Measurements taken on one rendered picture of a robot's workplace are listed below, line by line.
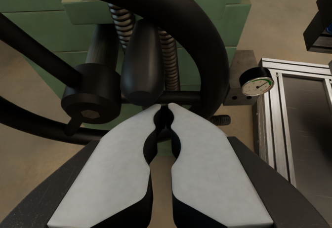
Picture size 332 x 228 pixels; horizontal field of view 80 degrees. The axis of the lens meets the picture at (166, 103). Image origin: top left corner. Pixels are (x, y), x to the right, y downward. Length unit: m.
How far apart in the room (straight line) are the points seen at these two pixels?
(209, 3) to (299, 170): 0.78
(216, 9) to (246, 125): 0.96
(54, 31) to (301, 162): 0.89
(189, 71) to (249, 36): 1.20
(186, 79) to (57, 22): 0.28
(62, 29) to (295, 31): 1.62
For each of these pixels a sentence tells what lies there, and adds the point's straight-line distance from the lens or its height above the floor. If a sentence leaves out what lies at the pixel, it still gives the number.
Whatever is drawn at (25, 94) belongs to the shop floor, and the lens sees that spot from 1.51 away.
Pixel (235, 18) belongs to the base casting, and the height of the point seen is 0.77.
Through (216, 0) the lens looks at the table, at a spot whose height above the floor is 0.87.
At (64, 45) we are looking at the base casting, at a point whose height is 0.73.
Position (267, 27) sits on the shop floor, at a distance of 1.76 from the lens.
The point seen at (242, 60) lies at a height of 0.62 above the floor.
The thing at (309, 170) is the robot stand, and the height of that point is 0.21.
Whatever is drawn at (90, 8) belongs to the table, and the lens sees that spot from 0.26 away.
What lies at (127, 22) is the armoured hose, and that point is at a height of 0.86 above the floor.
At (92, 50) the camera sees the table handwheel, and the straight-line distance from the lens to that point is 0.26.
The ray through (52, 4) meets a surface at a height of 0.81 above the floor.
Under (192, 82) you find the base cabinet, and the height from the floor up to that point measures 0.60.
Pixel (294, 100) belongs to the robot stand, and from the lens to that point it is 1.08.
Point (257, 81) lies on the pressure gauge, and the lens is 0.43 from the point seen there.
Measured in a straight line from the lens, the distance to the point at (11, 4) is 0.43.
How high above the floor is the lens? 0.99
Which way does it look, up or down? 58 degrees down
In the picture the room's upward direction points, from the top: 4 degrees counter-clockwise
